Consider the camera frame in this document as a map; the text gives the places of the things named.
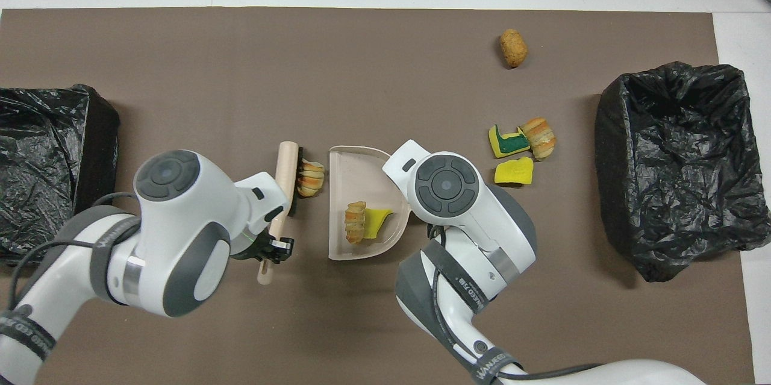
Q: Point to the beige plastic dustpan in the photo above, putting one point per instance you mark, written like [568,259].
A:
[340,192]

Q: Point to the brown bread roll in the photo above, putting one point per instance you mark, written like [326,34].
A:
[513,47]

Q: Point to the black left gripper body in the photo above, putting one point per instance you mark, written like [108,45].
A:
[265,250]

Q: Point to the bread piece with pale side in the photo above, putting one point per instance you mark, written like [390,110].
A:
[355,222]

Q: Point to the small yellow green sponge piece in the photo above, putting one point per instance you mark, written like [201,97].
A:
[376,219]

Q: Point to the bin with black bag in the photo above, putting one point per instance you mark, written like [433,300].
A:
[680,162]
[42,132]

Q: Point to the brown table mat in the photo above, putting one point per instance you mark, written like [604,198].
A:
[361,71]

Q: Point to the beige hand brush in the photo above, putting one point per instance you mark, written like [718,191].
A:
[287,168]

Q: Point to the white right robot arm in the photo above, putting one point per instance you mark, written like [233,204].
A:
[458,192]

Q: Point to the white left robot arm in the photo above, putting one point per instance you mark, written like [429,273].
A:
[181,222]

